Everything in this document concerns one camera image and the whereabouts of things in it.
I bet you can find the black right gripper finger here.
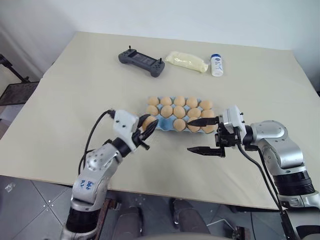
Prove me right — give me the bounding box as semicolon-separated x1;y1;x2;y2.
187;116;221;127
187;146;227;159

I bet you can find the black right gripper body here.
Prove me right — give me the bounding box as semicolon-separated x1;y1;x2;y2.
214;114;242;151

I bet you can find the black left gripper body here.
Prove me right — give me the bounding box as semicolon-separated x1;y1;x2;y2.
131;129;151;151

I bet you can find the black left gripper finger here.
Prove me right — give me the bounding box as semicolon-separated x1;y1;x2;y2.
136;114;152;133
141;119;159;139

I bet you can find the blue egg carton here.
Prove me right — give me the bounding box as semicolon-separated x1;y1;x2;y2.
139;96;219;135

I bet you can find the white bottle with blue print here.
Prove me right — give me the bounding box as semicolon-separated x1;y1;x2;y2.
209;53;225;78

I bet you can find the dark grey handheld game controller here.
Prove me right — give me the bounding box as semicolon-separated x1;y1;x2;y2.
118;45;167;79

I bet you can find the clear bag of yellow powder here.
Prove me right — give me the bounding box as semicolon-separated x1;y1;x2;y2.
165;51;209;74

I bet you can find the dark rounded shape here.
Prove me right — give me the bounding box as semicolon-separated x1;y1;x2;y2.
116;205;145;240
169;198;211;236

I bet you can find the rusty table leg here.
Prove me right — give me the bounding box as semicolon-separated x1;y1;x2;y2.
104;196;121;211

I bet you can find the black mesh platform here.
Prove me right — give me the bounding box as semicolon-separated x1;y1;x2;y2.
0;81;40;106

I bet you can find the black metal stand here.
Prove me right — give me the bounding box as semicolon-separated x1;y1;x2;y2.
0;53;33;84

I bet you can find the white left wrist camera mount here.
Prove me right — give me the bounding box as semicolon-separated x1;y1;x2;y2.
111;109;140;152

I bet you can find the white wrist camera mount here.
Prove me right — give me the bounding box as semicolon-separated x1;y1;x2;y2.
221;104;247;149
111;109;140;152

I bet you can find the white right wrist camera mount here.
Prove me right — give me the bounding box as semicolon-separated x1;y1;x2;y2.
221;104;247;149

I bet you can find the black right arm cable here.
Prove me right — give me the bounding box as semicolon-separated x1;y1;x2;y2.
236;143;288;213

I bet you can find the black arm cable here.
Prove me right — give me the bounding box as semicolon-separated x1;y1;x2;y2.
78;109;116;176
236;143;288;213

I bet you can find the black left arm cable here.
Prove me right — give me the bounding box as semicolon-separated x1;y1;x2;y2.
78;109;116;176

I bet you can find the white floor cable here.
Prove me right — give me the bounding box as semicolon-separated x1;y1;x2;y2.
211;216;230;227

